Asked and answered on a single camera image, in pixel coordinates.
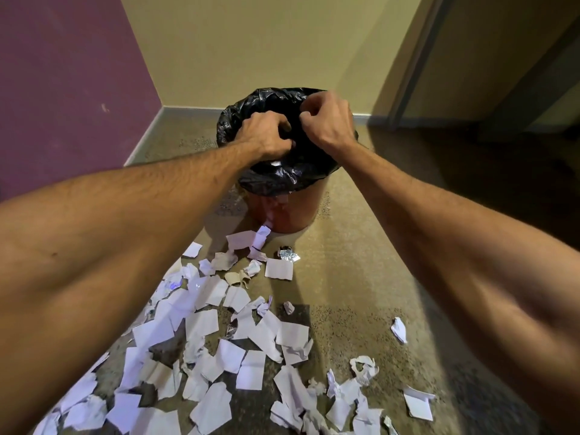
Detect person's right hand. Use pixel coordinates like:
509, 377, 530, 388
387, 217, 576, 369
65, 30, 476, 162
298, 90, 359, 155

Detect person's left hand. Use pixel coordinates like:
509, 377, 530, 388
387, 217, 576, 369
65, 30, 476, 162
233, 110, 296, 164

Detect black plastic trash bag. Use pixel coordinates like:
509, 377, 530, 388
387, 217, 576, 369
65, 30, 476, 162
216, 87, 359, 198

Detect person's right forearm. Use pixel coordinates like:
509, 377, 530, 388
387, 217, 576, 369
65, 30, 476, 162
333, 139, 580, 435

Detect person's left forearm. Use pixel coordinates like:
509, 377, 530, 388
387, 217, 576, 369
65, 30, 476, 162
0, 139, 254, 435

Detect red plastic waste bin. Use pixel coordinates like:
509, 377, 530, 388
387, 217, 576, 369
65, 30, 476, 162
244, 176, 330, 235

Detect beige door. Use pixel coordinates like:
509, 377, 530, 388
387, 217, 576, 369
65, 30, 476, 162
402, 0, 580, 128

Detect scattered torn white paper pieces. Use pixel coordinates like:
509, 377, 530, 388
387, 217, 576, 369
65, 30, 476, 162
32, 225, 438, 435

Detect grey door frame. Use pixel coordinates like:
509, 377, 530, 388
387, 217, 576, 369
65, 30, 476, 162
386, 0, 455, 130

